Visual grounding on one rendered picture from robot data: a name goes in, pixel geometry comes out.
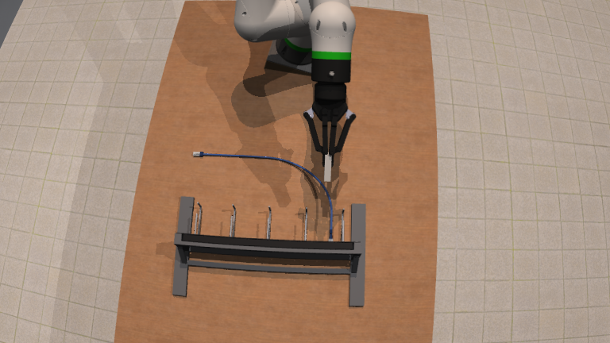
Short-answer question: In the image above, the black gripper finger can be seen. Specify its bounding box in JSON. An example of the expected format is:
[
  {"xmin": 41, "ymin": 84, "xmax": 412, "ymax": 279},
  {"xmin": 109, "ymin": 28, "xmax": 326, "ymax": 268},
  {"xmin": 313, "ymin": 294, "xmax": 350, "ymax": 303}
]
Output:
[
  {"xmin": 327, "ymin": 108, "xmax": 356, "ymax": 182},
  {"xmin": 303, "ymin": 107, "xmax": 328, "ymax": 181}
]

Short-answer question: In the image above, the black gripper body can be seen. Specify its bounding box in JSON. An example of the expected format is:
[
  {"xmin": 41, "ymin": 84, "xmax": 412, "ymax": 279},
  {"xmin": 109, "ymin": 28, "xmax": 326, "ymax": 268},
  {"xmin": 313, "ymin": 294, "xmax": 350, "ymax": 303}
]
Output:
[{"xmin": 312, "ymin": 83, "xmax": 348, "ymax": 122}]

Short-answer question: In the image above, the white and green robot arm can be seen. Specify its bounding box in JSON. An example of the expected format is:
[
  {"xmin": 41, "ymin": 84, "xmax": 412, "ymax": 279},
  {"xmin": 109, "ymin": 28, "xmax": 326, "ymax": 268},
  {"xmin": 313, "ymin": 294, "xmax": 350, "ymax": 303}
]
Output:
[{"xmin": 234, "ymin": 0, "xmax": 356, "ymax": 85}]

